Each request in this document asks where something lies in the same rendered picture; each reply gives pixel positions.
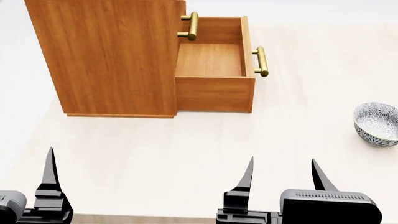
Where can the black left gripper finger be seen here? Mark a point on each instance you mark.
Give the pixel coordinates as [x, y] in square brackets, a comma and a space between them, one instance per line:
[49, 191]

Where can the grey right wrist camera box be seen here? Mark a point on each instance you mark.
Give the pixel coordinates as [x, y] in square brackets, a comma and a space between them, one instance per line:
[329, 207]

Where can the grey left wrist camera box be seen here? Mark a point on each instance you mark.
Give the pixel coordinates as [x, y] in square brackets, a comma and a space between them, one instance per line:
[11, 205]

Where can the open wooden drawer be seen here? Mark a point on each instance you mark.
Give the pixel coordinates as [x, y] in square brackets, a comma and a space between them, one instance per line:
[214, 93]

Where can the blue white patterned bowl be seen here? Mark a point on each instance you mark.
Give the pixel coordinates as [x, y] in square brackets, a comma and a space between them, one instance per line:
[377, 124]

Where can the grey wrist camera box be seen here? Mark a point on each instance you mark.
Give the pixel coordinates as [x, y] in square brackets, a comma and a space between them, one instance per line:
[329, 207]
[11, 205]

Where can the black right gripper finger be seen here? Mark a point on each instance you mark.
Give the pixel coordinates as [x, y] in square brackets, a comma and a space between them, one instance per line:
[321, 182]
[241, 196]

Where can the wooden cabinet body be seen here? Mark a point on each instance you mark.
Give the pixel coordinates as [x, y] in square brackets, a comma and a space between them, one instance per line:
[109, 58]

